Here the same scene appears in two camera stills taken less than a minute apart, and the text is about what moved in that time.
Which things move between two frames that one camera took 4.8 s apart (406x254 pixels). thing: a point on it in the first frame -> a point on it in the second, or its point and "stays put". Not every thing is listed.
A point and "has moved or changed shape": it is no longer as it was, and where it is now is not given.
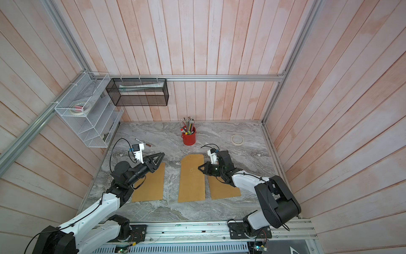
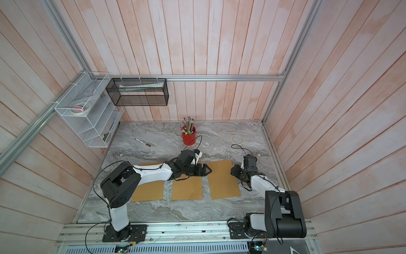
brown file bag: (219, 190) stays put
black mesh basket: (138, 91) stays put
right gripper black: (208, 169) -> (235, 170)
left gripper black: (150, 163) -> (201, 172)
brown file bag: (191, 183) has moved or changed shape
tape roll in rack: (79, 108) stays put
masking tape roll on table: (237, 144) stays put
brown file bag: (152, 189) stays put
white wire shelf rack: (88, 108) stays put
